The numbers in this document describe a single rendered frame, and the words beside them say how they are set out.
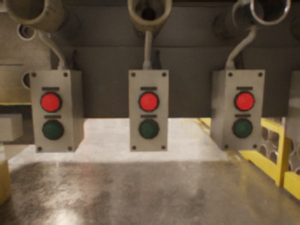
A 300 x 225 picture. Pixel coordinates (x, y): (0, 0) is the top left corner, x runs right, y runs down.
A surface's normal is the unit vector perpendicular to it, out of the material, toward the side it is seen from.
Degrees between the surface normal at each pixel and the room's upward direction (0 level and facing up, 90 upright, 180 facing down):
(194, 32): 90
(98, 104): 90
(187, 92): 90
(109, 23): 90
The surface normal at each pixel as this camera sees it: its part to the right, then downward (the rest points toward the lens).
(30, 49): 0.04, 0.17
